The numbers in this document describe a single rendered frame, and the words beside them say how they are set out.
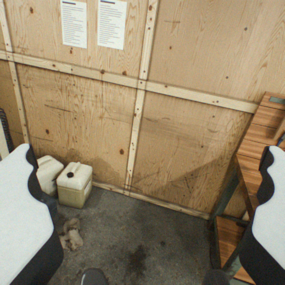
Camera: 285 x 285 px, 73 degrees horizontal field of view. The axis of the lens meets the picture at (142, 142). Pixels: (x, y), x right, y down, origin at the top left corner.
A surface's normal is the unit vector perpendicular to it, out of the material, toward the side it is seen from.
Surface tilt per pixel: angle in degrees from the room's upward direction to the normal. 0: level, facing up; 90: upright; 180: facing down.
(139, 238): 0
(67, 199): 89
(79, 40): 90
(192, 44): 90
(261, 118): 90
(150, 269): 0
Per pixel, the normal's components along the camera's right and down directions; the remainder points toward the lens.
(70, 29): -0.25, 0.47
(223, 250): 0.14, -0.85
